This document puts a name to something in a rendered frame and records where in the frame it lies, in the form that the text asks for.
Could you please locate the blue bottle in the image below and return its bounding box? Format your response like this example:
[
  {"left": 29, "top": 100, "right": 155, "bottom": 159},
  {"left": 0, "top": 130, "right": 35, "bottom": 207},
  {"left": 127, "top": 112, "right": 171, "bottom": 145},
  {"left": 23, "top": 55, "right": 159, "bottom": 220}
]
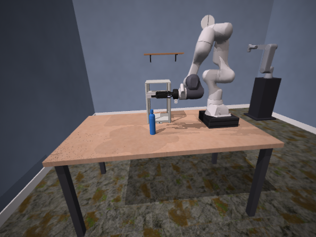
[{"left": 149, "top": 109, "right": 156, "bottom": 135}]

